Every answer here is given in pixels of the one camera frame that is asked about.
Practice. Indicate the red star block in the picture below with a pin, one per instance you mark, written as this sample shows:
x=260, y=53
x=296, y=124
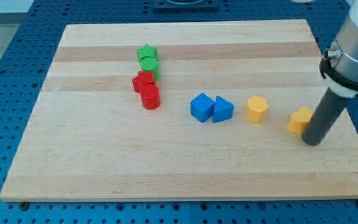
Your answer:
x=142, y=79

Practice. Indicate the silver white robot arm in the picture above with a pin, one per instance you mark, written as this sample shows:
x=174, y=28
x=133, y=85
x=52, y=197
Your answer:
x=339, y=65

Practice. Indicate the blue triangle block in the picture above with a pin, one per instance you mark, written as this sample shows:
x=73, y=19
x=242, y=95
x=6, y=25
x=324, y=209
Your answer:
x=223, y=110

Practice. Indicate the green star block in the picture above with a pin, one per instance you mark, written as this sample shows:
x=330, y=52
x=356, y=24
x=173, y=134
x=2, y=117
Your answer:
x=147, y=51

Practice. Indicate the yellow hexagon block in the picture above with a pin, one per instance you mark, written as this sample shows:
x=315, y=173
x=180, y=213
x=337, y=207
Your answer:
x=256, y=109

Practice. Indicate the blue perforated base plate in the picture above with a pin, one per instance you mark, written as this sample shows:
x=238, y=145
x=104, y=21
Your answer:
x=28, y=56

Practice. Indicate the wooden board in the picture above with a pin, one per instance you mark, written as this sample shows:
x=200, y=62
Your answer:
x=89, y=139

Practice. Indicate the blue cube block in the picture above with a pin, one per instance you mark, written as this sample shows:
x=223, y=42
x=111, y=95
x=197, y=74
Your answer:
x=202, y=107

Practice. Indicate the green cylinder block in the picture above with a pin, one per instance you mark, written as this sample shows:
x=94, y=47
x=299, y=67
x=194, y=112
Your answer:
x=150, y=64

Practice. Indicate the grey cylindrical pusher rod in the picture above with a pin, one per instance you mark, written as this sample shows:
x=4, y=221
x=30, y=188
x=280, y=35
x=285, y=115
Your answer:
x=325, y=115

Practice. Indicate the red cylinder block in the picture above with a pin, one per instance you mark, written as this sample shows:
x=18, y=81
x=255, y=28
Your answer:
x=150, y=96

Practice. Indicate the yellow heart block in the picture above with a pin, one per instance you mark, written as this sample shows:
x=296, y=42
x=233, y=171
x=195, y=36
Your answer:
x=299, y=120

